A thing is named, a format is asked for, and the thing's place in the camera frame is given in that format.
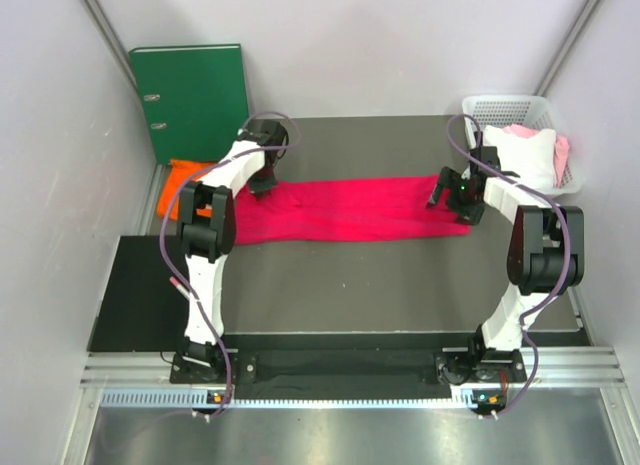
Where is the white plastic basket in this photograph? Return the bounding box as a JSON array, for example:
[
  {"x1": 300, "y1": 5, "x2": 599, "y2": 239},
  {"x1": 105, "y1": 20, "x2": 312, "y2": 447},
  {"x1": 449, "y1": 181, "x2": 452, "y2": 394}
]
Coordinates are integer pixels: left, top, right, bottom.
[{"x1": 462, "y1": 95, "x2": 583, "y2": 196}]

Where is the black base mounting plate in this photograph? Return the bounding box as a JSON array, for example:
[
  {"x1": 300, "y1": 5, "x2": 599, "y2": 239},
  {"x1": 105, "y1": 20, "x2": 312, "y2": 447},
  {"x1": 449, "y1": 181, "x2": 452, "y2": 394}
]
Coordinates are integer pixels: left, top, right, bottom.
[{"x1": 170, "y1": 332, "x2": 527, "y2": 401}]

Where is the orange t shirt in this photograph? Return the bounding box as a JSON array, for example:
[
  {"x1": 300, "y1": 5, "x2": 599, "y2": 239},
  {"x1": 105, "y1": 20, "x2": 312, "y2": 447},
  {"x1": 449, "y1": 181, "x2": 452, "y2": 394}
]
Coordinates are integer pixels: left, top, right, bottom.
[{"x1": 156, "y1": 159, "x2": 213, "y2": 221}]

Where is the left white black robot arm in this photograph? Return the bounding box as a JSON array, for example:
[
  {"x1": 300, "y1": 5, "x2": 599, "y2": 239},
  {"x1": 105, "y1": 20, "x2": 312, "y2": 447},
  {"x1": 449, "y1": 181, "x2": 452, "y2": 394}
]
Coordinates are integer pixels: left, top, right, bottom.
[{"x1": 170, "y1": 120, "x2": 289, "y2": 384}]

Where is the black mat left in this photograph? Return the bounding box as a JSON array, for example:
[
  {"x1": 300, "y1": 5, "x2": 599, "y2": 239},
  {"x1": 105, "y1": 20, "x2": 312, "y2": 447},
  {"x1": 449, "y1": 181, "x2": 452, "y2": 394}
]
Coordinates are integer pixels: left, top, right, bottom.
[{"x1": 88, "y1": 235, "x2": 188, "y2": 353}]

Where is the white t shirt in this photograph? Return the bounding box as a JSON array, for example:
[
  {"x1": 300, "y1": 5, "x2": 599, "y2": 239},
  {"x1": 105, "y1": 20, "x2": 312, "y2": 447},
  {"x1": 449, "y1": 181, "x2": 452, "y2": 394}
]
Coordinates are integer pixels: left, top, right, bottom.
[{"x1": 483, "y1": 125, "x2": 556, "y2": 190}]

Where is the green ring binder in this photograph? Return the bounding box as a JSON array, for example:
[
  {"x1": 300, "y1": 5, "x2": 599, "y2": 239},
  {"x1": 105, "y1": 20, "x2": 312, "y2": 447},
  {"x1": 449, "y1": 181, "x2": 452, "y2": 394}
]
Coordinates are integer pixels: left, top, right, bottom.
[{"x1": 129, "y1": 44, "x2": 249, "y2": 165}]

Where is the aluminium frame rail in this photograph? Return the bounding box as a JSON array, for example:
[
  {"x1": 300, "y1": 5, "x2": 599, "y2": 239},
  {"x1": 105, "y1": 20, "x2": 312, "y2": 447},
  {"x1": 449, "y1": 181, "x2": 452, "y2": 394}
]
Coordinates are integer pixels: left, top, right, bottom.
[{"x1": 80, "y1": 347, "x2": 626, "y2": 411}]

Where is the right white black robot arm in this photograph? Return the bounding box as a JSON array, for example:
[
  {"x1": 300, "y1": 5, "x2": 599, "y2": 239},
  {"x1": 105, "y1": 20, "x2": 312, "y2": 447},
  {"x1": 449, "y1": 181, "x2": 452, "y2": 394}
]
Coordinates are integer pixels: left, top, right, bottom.
[{"x1": 427, "y1": 146, "x2": 585, "y2": 386}]

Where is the light pink t shirt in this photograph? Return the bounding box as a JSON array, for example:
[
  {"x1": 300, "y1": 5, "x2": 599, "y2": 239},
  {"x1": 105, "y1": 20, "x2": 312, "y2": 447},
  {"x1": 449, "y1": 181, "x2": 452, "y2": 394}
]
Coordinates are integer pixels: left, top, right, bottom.
[{"x1": 503, "y1": 124, "x2": 570, "y2": 183}]

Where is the white pink-tipped pen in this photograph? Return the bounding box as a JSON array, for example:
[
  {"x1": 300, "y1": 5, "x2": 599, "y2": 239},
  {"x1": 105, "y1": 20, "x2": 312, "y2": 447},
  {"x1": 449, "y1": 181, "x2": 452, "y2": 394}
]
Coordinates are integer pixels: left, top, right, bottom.
[{"x1": 169, "y1": 277, "x2": 190, "y2": 299}]

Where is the magenta t shirt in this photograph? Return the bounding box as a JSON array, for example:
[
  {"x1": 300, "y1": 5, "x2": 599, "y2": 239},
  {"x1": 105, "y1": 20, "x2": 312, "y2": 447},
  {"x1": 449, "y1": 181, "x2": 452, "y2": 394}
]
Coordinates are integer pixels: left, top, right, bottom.
[{"x1": 235, "y1": 175, "x2": 471, "y2": 245}]

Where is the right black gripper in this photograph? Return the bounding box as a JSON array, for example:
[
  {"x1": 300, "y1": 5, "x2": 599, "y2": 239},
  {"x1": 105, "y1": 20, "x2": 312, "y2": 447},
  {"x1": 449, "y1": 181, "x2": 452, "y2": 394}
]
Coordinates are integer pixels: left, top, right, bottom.
[{"x1": 425, "y1": 167, "x2": 483, "y2": 226}]

